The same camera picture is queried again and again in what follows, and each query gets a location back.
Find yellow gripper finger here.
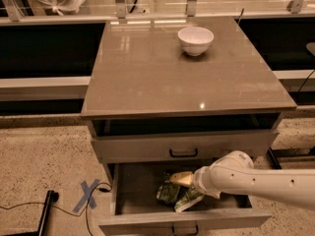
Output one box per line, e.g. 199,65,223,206
169,171,193,188

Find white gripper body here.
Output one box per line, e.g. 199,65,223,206
193,166,221,199

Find green jalapeno chip bag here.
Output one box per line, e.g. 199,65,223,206
157,172,205,212

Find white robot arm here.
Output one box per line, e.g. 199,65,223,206
170,150,315,210

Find open grey middle drawer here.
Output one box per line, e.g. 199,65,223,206
98,159,271,236

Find grey top drawer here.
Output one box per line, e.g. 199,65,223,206
92,130,279,163

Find grey drawer cabinet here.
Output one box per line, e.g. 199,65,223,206
80,15,298,236

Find black stand leg right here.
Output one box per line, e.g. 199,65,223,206
267,148,282,169

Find black stand leg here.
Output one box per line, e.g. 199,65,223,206
267,148,282,169
6,190,59,236

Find blue tape cross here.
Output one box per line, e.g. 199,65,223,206
73,179,100,213

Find black stand leg left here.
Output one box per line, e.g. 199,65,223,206
6,190,59,236

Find white ceramic bowl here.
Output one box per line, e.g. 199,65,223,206
177,27,215,56

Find black top drawer handle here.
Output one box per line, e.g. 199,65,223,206
168,148,199,158

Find black drawer handle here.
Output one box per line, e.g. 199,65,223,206
171,226,199,236
168,148,199,158

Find black middle drawer handle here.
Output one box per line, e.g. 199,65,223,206
171,226,199,236

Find black floor cable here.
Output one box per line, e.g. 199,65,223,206
0,182,113,236

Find metal railing post centre-left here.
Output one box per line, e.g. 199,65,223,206
115,0,126,19

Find metal railing post left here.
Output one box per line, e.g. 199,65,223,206
2,0,24,22

